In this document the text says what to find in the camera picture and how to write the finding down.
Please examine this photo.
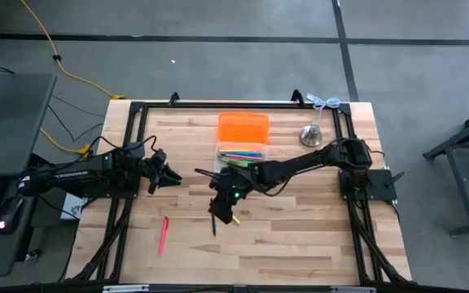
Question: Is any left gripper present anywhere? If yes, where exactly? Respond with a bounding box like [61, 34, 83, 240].
[135, 159, 183, 195]

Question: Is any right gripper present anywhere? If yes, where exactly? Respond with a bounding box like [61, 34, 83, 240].
[194, 167, 247, 205]

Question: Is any green retractable pen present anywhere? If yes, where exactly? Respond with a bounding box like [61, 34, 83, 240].
[219, 157, 259, 168]

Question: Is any thin black pen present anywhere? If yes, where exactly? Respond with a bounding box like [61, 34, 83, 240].
[209, 197, 218, 237]

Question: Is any pink highlighter pen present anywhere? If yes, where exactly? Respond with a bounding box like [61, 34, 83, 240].
[157, 216, 170, 257]

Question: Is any clear pencil box orange lid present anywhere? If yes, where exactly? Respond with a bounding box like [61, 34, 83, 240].
[213, 112, 271, 175]

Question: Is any white printed card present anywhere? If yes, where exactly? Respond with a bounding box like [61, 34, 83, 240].
[59, 192, 88, 221]

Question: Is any brass cylinder stand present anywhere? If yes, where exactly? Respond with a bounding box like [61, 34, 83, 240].
[298, 123, 324, 148]

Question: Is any black computer mouse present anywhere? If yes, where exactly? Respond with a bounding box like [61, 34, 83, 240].
[0, 196, 25, 236]

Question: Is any black side desk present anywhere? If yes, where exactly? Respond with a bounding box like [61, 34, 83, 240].
[0, 72, 85, 278]

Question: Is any black metal stand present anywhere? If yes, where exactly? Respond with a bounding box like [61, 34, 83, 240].
[423, 102, 469, 239]

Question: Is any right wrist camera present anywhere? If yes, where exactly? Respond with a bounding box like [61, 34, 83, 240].
[208, 197, 236, 225]

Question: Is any yellow extension cord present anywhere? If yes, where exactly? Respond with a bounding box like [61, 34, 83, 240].
[19, 0, 126, 101]
[40, 129, 94, 160]

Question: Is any thin black floor cable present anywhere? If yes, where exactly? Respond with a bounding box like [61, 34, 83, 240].
[46, 94, 105, 143]

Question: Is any silver frame bracket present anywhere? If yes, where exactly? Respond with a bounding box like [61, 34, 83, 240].
[331, 286, 377, 293]
[102, 284, 150, 293]

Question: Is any white bundled cable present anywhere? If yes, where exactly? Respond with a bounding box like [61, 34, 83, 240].
[305, 92, 341, 123]

